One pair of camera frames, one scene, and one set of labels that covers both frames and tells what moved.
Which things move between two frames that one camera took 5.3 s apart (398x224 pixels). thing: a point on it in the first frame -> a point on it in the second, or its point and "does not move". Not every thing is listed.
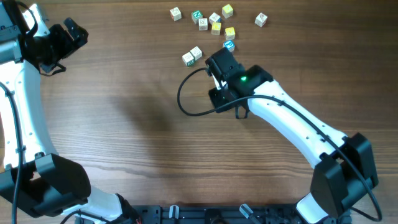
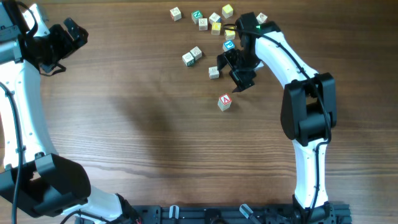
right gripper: [214, 96] -> [243, 81]
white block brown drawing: [203, 24] does not move
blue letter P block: [229, 45] does not move
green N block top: [196, 15] does not move
